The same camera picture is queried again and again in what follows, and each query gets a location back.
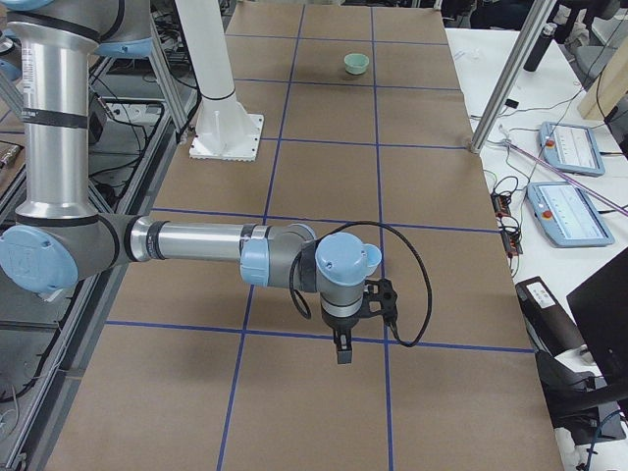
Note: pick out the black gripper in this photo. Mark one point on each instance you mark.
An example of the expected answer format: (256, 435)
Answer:
(340, 326)

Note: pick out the black water bottle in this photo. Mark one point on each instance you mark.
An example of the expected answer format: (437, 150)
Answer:
(540, 47)

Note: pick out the near blue teach pendant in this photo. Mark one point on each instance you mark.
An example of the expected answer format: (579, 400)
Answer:
(567, 216)

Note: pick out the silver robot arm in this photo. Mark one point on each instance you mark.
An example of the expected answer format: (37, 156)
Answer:
(60, 238)

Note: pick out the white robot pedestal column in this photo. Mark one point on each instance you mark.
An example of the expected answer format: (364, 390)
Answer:
(223, 129)

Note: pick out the aluminium frame post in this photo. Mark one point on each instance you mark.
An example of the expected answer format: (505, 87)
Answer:
(524, 43)

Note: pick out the far blue teach pendant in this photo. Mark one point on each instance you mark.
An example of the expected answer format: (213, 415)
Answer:
(571, 149)

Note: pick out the reacher grabber tool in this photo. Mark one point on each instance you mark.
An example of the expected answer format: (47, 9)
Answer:
(539, 159)

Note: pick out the blue teach pendant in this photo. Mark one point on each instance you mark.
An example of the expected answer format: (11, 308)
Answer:
(567, 216)
(571, 149)

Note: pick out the black box with label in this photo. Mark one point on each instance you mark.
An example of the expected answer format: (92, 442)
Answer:
(550, 323)

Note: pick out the light blue plastic cup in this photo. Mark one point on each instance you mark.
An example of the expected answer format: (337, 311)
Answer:
(373, 257)

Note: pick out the black computer monitor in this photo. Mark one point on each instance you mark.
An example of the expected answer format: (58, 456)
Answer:
(599, 308)

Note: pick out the light green bowl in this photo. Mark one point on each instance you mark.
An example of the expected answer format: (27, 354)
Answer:
(356, 64)

